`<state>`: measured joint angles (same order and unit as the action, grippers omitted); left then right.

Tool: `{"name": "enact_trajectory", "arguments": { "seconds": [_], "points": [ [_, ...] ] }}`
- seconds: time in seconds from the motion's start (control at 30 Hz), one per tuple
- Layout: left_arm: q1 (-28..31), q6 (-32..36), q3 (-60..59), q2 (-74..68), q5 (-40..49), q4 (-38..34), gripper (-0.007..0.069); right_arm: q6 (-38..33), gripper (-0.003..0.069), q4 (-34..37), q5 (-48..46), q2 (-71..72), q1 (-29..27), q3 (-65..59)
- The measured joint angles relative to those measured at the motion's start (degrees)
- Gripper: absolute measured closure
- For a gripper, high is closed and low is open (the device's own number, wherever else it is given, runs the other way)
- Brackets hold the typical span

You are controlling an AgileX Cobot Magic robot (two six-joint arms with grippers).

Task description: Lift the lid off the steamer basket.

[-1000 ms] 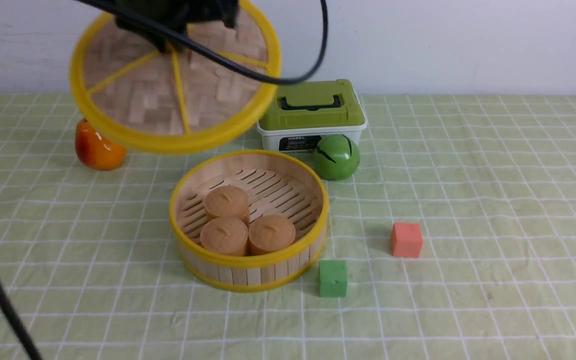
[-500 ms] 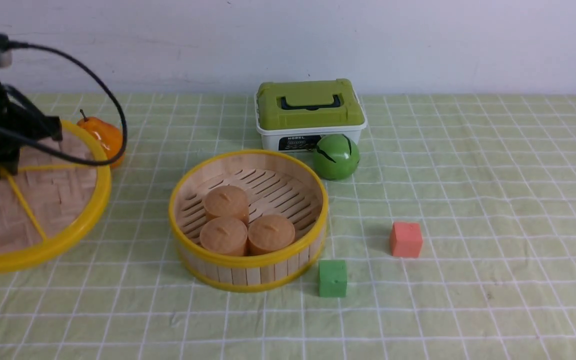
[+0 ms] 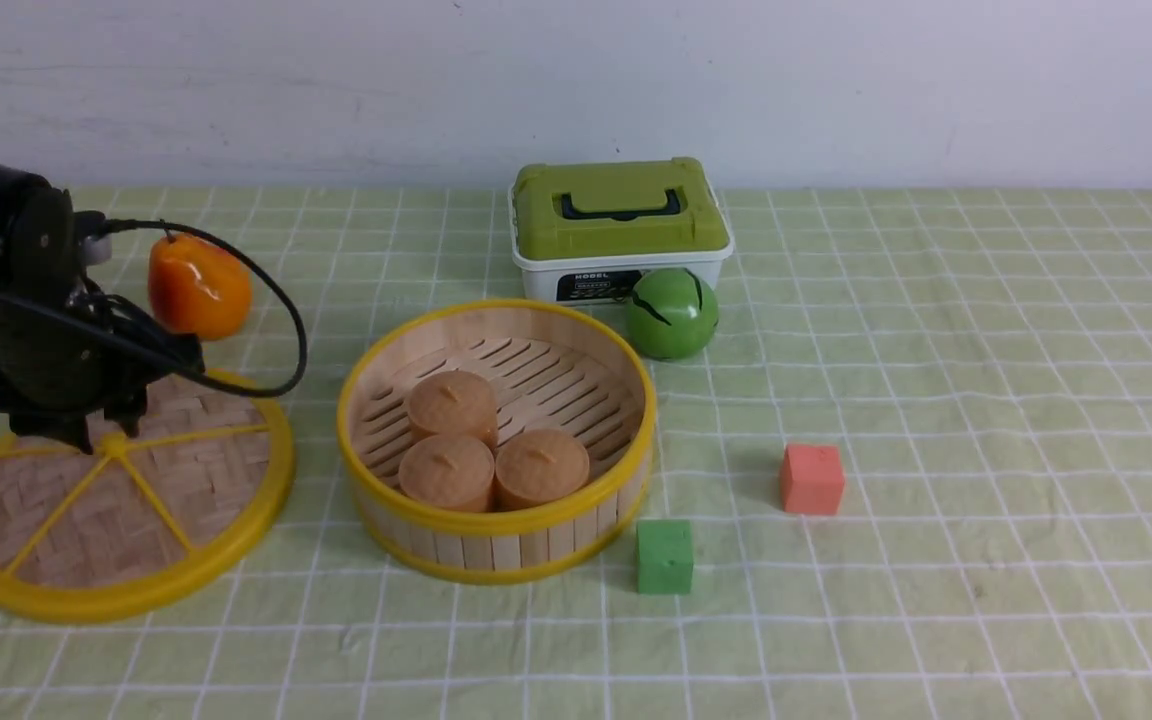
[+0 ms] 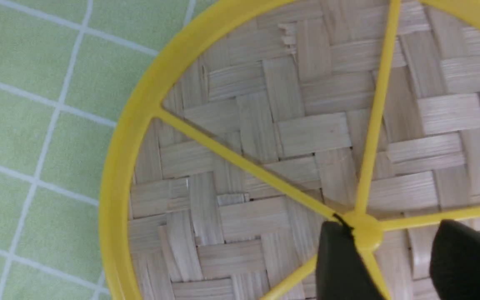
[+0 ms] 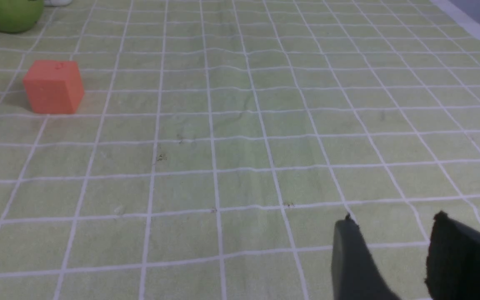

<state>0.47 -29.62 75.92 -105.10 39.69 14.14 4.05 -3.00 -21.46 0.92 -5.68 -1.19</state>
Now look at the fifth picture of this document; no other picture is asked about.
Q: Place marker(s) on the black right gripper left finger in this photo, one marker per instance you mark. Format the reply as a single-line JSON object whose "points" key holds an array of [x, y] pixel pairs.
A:
{"points": [[354, 273]]}

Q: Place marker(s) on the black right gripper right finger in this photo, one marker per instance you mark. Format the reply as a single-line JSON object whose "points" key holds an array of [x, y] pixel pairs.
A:
{"points": [[453, 262]]}

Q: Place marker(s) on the orange foam cube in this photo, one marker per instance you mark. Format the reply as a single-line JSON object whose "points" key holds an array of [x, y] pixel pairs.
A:
{"points": [[54, 86]]}

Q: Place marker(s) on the green toy melon ball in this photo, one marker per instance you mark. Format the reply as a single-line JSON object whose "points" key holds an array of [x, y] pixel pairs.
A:
{"points": [[17, 16]]}

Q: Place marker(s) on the green checkered tablecloth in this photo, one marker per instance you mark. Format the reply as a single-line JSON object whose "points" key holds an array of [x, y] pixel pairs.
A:
{"points": [[218, 142]]}

